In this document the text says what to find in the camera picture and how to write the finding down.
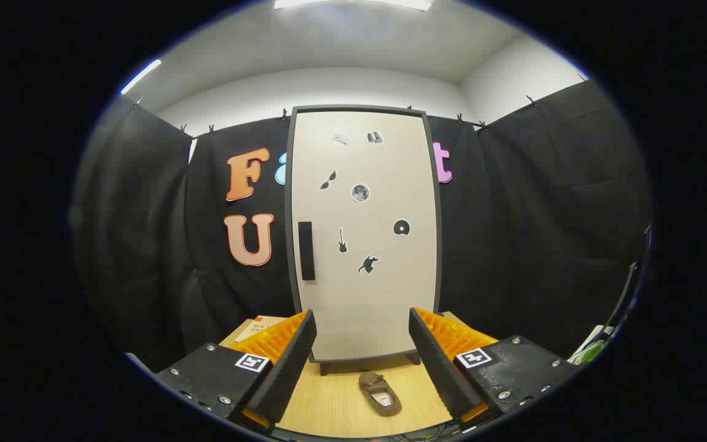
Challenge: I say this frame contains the long ceiling light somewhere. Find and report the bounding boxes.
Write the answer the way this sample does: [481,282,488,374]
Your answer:
[274,0,434,12]

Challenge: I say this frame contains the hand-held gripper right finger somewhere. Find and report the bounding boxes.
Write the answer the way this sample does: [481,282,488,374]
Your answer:
[408,307,581,425]

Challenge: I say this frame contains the beige shoe cabinet door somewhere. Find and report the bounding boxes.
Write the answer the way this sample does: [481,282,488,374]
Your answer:
[292,111,439,362]

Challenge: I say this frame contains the row of black cloth clips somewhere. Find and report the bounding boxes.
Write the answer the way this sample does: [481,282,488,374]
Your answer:
[135,93,539,134]

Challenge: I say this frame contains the brown fuzzy shoe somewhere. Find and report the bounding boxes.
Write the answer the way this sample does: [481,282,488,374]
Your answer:
[358,371,403,417]

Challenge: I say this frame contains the dark grey shoe cabinet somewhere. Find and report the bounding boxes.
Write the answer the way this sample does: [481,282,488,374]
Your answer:
[285,106,444,376]

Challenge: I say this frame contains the black backdrop cloth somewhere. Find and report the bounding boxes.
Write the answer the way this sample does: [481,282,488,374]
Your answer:
[71,80,652,370]

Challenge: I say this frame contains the narrow ceiling light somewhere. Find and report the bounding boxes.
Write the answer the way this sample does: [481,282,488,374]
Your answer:
[120,59,163,95]

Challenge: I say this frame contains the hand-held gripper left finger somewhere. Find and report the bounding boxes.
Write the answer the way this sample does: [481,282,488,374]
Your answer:
[156,309,318,433]

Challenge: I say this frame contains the black door handle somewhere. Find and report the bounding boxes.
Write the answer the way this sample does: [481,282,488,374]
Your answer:
[298,222,317,281]

